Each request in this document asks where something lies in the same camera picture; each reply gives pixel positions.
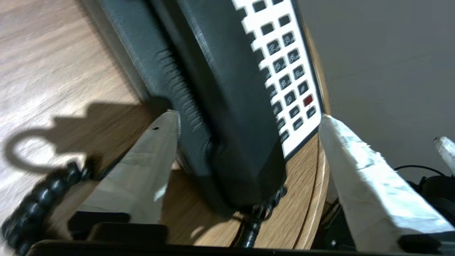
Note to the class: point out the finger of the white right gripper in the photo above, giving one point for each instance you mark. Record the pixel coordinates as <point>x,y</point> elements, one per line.
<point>447,153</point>

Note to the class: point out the black telephone handset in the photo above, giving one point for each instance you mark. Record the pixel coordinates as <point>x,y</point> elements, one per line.
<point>231,106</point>

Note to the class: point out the round wooden bedside table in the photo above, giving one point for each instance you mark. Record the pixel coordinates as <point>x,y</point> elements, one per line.
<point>53,53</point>

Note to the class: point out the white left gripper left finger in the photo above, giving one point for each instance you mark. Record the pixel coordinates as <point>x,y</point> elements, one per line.
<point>142,170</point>

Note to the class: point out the black telephone base white keypad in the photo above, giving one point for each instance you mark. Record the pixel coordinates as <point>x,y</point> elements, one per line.
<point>291,71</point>

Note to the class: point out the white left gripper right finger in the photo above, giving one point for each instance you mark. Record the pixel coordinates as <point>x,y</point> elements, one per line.
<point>373,192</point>

